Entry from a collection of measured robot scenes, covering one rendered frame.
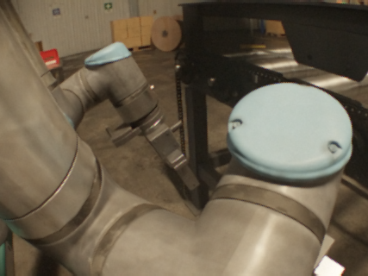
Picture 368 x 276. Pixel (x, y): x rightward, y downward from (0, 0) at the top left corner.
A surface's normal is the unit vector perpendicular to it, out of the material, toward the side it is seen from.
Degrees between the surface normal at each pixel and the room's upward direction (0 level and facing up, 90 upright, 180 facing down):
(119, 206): 4
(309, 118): 19
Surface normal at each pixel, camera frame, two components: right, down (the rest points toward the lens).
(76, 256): -0.51, -0.13
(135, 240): -0.21, -0.76
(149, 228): -0.02, -0.91
